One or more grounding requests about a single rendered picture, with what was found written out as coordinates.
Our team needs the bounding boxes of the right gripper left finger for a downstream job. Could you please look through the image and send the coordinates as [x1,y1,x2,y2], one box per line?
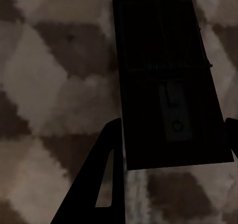
[51,118,125,224]

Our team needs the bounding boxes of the mousetrap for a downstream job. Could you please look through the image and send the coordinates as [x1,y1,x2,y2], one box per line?
[113,0,234,170]

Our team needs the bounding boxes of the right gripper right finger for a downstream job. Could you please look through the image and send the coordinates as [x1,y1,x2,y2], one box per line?
[225,118,238,158]

